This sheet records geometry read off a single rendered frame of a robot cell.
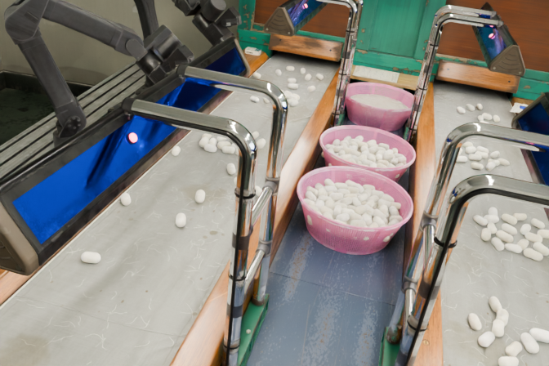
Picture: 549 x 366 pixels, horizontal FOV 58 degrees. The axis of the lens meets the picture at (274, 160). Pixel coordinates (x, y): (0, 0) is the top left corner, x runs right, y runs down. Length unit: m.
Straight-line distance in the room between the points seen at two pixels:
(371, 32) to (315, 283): 1.27
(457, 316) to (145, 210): 0.64
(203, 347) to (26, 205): 0.38
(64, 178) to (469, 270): 0.80
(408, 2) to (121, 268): 1.51
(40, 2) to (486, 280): 1.11
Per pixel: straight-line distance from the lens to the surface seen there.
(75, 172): 0.54
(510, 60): 1.30
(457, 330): 0.94
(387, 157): 1.43
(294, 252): 1.10
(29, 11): 1.27
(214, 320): 0.81
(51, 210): 0.51
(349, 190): 1.23
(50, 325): 0.87
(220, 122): 0.57
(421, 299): 0.64
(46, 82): 1.34
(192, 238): 1.01
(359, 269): 1.09
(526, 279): 1.12
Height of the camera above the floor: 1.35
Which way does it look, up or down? 28 degrees down
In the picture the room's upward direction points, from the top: 7 degrees clockwise
